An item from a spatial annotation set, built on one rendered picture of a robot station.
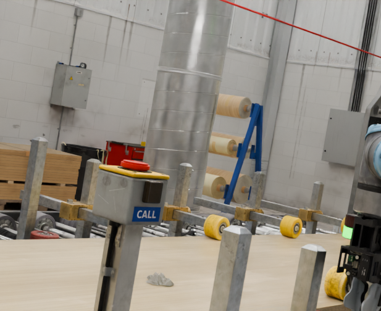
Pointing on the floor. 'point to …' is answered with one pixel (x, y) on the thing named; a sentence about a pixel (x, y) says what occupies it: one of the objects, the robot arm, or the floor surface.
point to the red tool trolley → (123, 152)
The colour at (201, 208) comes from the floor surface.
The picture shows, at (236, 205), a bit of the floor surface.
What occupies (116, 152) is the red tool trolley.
